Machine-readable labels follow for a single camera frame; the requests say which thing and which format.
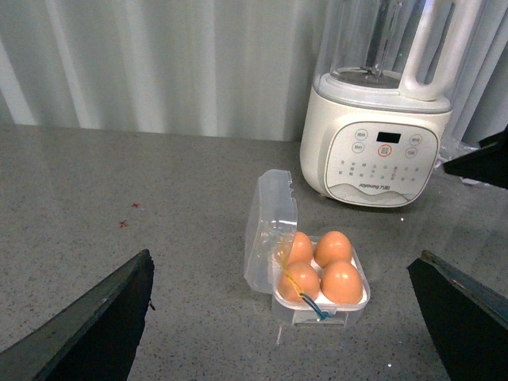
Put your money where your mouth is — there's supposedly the clear plastic egg box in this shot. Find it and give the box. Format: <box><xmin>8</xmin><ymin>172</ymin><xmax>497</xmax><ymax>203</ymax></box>
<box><xmin>244</xmin><ymin>169</ymin><xmax>371</xmax><ymax>327</ymax></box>

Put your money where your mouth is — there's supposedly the brown egg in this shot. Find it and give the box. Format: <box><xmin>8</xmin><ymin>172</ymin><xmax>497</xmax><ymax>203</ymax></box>
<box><xmin>287</xmin><ymin>231</ymin><xmax>314</xmax><ymax>264</ymax></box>
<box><xmin>321</xmin><ymin>260</ymin><xmax>363</xmax><ymax>305</ymax></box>
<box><xmin>277</xmin><ymin>263</ymin><xmax>321</xmax><ymax>303</ymax></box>
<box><xmin>314</xmin><ymin>231</ymin><xmax>352</xmax><ymax>268</ymax></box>

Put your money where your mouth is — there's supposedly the white Joyoung blender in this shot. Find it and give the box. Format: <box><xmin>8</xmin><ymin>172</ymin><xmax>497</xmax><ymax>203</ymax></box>
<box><xmin>300</xmin><ymin>1</ymin><xmax>481</xmax><ymax>208</ymax></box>

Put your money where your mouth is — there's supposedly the blue rubber band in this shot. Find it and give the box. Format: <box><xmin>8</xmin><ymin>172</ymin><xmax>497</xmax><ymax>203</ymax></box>
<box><xmin>299</xmin><ymin>293</ymin><xmax>331</xmax><ymax>321</ymax></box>

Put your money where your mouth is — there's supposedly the clear plastic bag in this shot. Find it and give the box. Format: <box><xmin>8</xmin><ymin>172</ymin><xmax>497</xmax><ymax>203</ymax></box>
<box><xmin>433</xmin><ymin>137</ymin><xmax>482</xmax><ymax>187</ymax></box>

